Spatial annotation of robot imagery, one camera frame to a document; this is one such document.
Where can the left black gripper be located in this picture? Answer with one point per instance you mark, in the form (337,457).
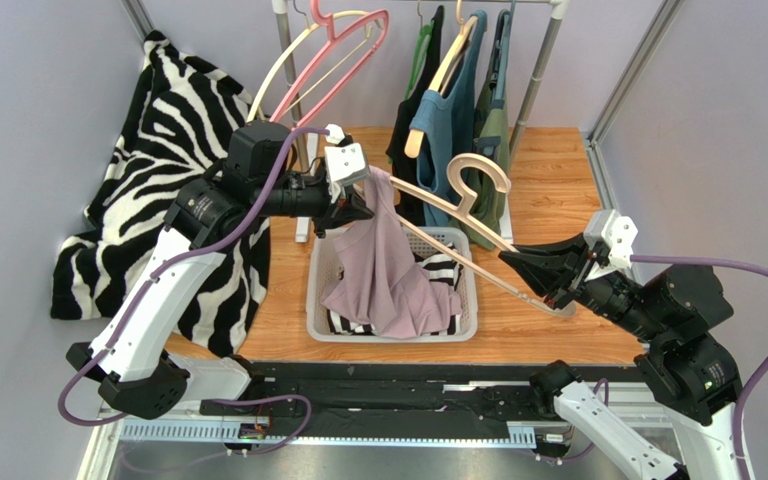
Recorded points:
(347,209)

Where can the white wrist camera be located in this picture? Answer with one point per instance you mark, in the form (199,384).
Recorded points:
(345,161)
(609,237)

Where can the white plastic laundry basket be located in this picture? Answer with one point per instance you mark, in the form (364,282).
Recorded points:
(326,269)

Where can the pink plastic hanger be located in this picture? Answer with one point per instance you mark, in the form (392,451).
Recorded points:
(337,60)

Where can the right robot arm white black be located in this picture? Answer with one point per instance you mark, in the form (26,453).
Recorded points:
(691,375)

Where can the metal clothes rack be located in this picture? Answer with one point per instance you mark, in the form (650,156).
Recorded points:
(308,145)

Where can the zebra striped blanket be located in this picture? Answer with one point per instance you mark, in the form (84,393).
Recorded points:
(183,112)

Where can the olive green tank top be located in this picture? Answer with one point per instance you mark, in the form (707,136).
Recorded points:
(491,140)

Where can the blue tank top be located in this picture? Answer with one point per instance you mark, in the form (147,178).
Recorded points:
(448,120)

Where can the green plastic hanger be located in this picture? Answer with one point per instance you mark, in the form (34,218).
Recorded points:
(420,51)

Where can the wooden hanger under blue top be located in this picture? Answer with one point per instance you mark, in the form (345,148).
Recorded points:
(440,81)

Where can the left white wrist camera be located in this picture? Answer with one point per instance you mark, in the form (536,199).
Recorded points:
(345,161)

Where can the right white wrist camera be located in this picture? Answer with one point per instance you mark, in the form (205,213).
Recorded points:
(609,237)

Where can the mauve tank top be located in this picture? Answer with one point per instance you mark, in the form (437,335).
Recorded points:
(381,283)

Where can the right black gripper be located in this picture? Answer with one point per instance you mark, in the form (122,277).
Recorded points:
(574,272)

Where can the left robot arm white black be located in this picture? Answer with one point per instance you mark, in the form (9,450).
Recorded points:
(135,373)

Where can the wooden hanger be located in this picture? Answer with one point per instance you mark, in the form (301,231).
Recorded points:
(462,212)
(440,81)

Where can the cream plastic hanger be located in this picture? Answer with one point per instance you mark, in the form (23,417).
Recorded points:
(304,60)

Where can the teal plastic hanger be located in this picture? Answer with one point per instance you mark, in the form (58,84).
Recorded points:
(498,62)

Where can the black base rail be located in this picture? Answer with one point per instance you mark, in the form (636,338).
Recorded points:
(371,404)

